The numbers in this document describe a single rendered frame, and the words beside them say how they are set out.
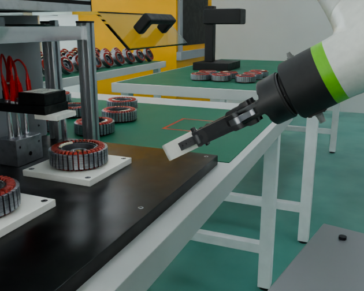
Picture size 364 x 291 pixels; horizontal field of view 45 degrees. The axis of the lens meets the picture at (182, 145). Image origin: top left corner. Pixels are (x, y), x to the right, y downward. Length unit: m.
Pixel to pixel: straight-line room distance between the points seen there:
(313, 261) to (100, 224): 0.32
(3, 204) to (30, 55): 0.55
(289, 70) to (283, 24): 5.20
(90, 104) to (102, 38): 3.61
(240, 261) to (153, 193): 1.38
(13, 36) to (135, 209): 0.39
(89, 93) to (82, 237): 0.50
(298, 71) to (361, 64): 0.08
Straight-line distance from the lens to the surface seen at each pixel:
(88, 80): 1.05
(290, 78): 0.65
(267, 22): 5.89
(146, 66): 3.50
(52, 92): 0.88
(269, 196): 1.72
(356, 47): 0.63
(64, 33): 0.99
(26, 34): 0.90
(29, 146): 0.95
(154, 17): 0.78
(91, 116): 1.06
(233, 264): 2.07
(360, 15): 0.65
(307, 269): 0.43
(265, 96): 0.67
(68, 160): 0.83
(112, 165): 0.86
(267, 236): 1.79
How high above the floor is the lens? 1.04
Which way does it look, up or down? 15 degrees down
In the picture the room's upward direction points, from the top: straight up
